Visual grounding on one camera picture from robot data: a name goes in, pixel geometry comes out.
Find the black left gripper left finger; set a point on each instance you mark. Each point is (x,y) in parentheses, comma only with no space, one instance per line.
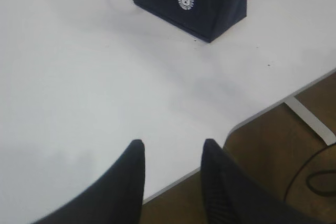
(116,197)

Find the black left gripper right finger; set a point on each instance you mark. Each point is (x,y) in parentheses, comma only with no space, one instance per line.
(230,196)

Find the white table leg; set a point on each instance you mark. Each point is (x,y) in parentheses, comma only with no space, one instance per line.
(311,120)

